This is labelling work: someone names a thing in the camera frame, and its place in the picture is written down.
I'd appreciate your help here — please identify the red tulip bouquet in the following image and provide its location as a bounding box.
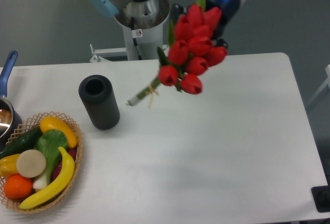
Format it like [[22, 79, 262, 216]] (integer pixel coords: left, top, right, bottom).
[[127, 0, 228, 106]]

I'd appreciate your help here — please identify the dark grey ribbed vase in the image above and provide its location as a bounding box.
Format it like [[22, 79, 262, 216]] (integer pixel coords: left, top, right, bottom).
[[78, 75, 120, 130]]

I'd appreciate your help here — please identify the purple eggplant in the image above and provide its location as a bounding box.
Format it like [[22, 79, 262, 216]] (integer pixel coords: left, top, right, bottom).
[[52, 148, 77, 181]]

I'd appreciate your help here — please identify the yellow squash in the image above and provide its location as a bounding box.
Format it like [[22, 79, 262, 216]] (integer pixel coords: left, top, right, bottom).
[[40, 116, 78, 149]]

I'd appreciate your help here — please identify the green bok choy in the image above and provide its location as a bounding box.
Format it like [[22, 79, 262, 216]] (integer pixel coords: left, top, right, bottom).
[[33, 129, 68, 191]]

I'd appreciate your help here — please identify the woven wicker basket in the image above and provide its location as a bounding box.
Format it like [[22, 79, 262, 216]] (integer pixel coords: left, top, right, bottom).
[[1, 111, 84, 214]]

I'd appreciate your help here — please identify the yellow banana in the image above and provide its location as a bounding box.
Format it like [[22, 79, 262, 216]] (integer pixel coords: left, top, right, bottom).
[[19, 147, 75, 210]]

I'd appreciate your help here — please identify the green cucumber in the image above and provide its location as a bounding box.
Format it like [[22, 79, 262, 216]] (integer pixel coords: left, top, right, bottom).
[[1, 126, 42, 159]]

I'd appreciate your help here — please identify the black device at table edge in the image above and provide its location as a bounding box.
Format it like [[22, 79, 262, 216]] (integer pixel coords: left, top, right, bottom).
[[311, 185, 329, 213]]

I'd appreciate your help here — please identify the beige round disc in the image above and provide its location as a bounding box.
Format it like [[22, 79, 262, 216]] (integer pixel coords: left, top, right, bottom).
[[16, 149, 46, 178]]

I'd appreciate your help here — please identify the yellow bell pepper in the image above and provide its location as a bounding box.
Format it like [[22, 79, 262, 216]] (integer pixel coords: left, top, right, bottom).
[[0, 154, 20, 178]]

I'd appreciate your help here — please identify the orange fruit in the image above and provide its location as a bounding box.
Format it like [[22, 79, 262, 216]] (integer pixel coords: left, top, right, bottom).
[[4, 174, 32, 199]]

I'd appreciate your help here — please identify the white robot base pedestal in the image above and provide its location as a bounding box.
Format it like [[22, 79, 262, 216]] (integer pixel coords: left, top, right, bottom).
[[115, 0, 170, 61]]

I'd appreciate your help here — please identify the white metal bracket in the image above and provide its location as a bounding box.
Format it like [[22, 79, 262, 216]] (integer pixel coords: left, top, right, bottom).
[[90, 44, 128, 63]]

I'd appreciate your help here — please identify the white frame at right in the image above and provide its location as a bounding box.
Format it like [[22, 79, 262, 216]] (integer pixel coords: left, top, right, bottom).
[[305, 65, 329, 113]]

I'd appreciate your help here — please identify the blue handled saucepan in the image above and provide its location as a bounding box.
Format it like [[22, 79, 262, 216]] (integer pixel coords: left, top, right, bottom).
[[1, 51, 22, 151]]

